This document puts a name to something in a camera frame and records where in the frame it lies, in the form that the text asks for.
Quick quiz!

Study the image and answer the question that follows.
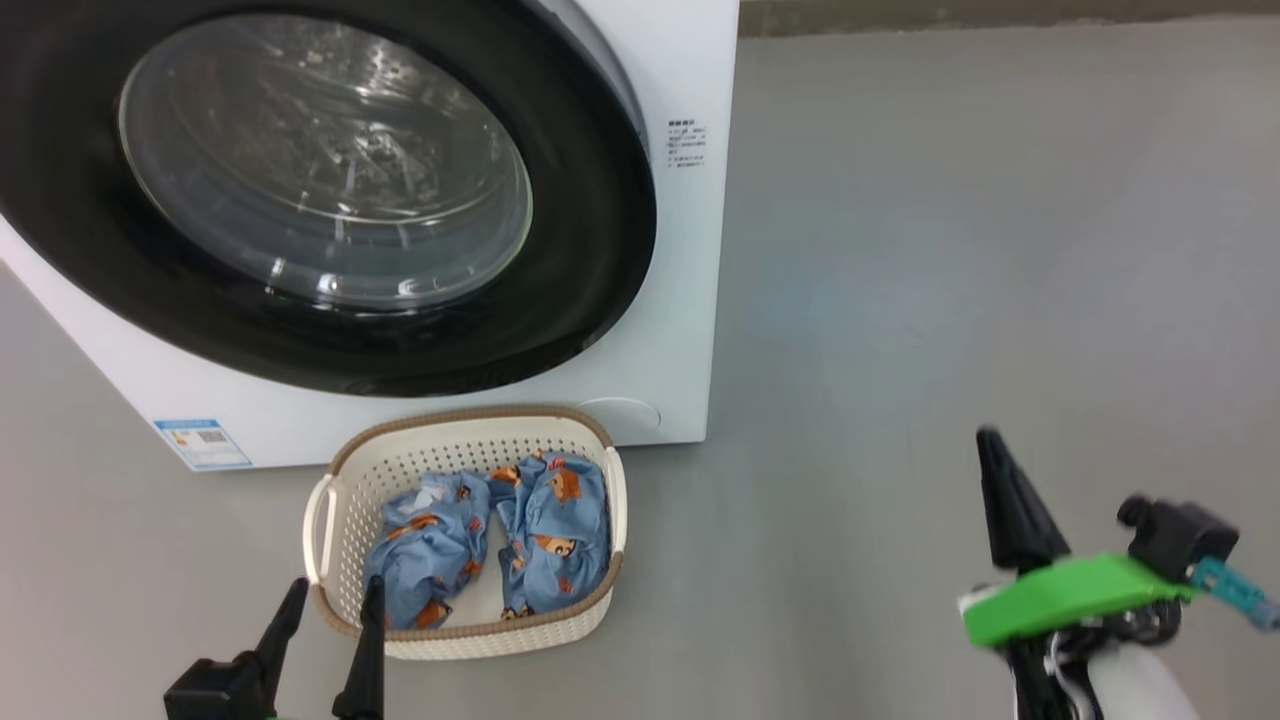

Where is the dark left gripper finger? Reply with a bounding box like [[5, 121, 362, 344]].
[[235, 577, 310, 719], [331, 574, 388, 720]]

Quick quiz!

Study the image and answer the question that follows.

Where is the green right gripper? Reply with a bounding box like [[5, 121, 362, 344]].
[[958, 428, 1198, 661]]

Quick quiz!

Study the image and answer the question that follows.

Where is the black round glass washer door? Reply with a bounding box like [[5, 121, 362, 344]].
[[0, 0, 658, 398]]

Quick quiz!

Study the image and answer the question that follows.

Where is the cream perforated basket brown rim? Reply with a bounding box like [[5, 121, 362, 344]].
[[303, 405, 629, 661]]

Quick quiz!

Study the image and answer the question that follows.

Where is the white front-load washing machine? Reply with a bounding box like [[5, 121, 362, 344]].
[[0, 0, 741, 473]]

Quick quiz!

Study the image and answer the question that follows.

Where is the blue energy label sticker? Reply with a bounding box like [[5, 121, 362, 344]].
[[153, 418, 254, 472]]

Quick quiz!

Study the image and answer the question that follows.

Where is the round white filter cover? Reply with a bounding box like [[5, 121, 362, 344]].
[[575, 397, 663, 442]]

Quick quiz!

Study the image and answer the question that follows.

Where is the teal right camera cable connector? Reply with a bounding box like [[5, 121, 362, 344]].
[[1190, 557, 1280, 633]]

